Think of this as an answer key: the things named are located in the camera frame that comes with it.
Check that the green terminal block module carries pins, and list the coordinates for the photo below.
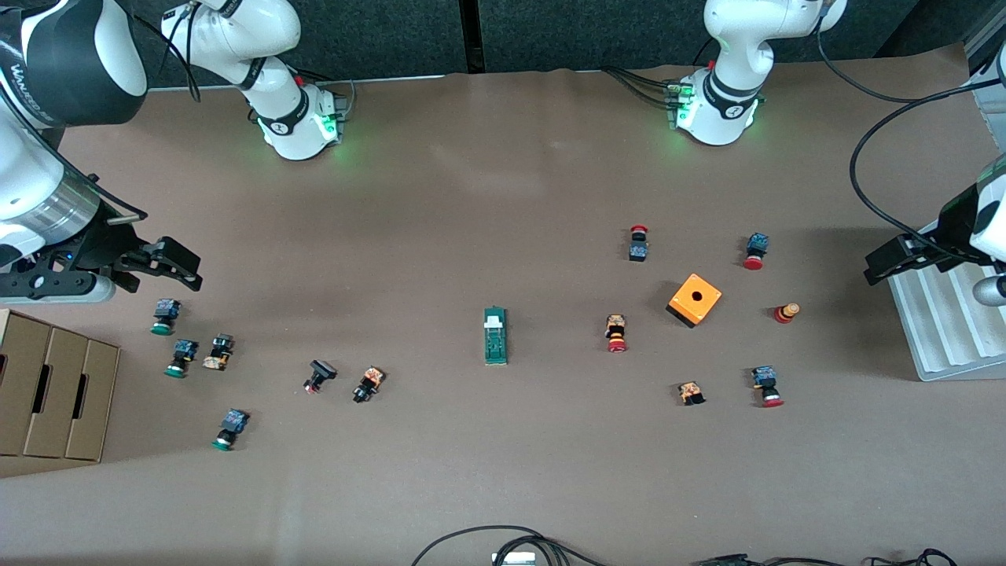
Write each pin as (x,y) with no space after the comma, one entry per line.
(495,346)

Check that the brown cardboard box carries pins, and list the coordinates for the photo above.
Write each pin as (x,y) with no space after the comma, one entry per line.
(55,393)

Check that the grey metal frame post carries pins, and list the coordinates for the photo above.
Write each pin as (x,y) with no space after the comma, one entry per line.
(986,110)

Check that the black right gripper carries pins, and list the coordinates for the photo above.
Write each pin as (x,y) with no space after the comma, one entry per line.
(100,244)

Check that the grey ridged tray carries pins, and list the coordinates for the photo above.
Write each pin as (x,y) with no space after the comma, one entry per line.
(943,330)

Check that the red mushroom button orange block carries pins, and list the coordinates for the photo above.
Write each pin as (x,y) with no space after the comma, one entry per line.
(616,332)

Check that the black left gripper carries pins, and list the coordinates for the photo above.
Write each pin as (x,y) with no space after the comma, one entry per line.
(952,226)

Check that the black square push button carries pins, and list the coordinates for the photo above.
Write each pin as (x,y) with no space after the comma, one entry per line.
(319,375)

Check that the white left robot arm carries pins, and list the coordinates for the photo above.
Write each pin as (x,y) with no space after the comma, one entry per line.
(739,47)

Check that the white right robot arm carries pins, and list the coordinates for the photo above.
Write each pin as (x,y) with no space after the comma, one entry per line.
(275,31)

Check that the red push button blue block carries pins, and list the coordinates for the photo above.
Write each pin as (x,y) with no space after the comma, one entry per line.
(766,386)
(755,251)

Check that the orange contact block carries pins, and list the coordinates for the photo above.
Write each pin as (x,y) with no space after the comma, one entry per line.
(691,392)

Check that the orange button enclosure box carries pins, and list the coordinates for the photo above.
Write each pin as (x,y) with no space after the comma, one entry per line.
(695,299)

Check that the green push button blue block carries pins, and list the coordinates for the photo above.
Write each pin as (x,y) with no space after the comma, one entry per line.
(229,428)
(181,358)
(164,316)

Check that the red push button black block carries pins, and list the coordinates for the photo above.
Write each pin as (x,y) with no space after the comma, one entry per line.
(638,245)

